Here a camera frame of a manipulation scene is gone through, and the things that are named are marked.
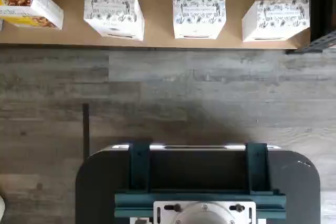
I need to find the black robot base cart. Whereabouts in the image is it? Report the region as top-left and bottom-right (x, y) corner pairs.
(75, 143), (321, 224)

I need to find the white floral print box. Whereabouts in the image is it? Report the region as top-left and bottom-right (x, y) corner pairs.
(172, 0), (227, 40)
(83, 0), (145, 42)
(241, 0), (311, 43)

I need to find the yellow white granola box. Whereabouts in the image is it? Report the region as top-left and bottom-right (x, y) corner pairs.
(0, 0), (65, 31)

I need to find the thin black pole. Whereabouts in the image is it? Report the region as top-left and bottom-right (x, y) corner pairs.
(82, 103), (90, 158)

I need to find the white mounting plate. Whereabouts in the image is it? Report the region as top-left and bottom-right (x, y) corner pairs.
(153, 200), (257, 224)

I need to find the teal aluminium frame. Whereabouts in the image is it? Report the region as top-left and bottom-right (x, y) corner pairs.
(114, 142), (287, 224)

